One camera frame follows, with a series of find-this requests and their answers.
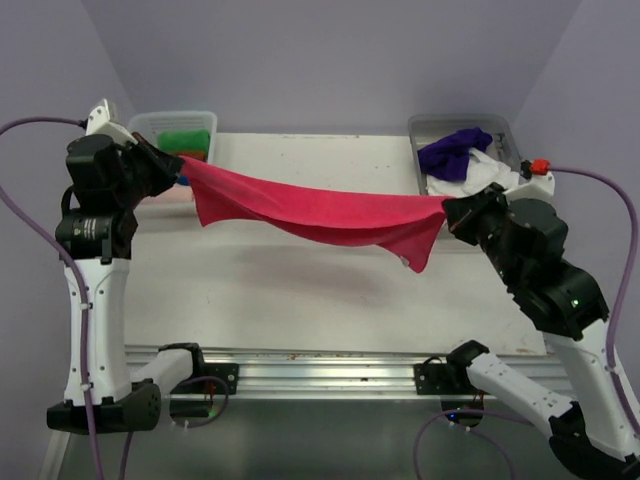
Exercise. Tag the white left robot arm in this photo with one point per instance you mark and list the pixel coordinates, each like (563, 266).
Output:
(102, 396)

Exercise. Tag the pink red towel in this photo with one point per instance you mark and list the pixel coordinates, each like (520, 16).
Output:
(404, 225)

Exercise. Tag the orange rolled towel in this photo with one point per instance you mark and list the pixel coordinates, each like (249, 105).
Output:
(196, 153)

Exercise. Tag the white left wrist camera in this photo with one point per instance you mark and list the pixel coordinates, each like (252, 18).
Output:
(102, 120)

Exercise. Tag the green rolled towel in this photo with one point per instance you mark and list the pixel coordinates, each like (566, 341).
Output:
(184, 140)

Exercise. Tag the purple towel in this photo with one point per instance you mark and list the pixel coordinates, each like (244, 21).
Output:
(448, 158)

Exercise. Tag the white towel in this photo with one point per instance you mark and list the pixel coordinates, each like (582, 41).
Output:
(482, 171)

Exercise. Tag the light pink rolled towel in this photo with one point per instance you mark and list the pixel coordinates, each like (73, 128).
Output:
(177, 194)

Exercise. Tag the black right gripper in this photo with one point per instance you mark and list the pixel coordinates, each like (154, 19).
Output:
(462, 212)

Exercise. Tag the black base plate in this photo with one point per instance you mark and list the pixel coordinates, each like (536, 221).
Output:
(212, 379)
(435, 376)

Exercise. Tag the clear plastic bin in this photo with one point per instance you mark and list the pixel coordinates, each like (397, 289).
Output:
(426, 129)

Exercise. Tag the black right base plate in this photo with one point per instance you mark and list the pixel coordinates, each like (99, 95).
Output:
(435, 376)

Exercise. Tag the aluminium mounting rail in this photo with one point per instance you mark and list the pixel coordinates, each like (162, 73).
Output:
(313, 375)

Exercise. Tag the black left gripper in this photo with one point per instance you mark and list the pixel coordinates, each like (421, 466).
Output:
(166, 168)

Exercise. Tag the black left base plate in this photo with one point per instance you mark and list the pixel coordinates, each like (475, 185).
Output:
(212, 379)

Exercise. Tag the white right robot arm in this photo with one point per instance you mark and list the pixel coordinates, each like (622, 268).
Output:
(594, 433)

